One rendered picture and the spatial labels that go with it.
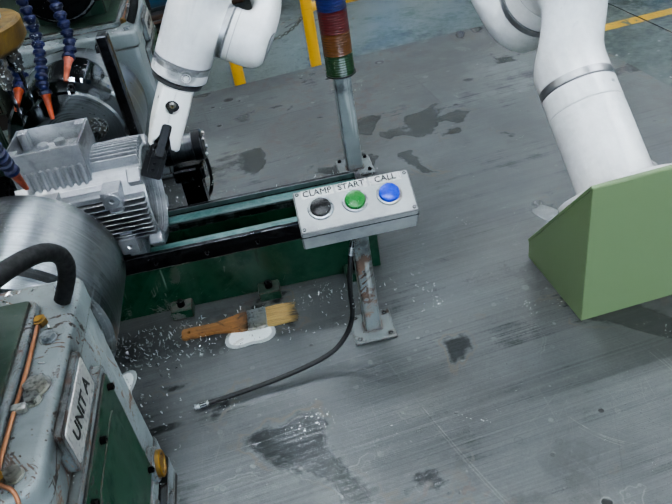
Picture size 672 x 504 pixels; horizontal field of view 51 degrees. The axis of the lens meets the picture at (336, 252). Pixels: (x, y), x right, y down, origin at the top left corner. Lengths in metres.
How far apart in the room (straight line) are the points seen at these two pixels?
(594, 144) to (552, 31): 0.19
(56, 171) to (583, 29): 0.86
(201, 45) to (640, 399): 0.79
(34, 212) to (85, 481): 0.42
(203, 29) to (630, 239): 0.69
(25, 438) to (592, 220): 0.77
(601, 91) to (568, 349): 0.40
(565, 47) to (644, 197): 0.27
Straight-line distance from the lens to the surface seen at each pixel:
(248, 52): 1.04
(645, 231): 1.13
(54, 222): 0.99
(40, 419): 0.68
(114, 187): 1.17
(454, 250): 1.32
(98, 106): 1.43
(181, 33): 1.04
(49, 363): 0.73
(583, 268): 1.12
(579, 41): 1.19
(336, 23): 1.44
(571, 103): 1.16
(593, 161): 1.14
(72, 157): 1.19
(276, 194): 1.33
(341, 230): 0.99
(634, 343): 1.16
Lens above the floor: 1.60
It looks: 36 degrees down
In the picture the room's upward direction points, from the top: 10 degrees counter-clockwise
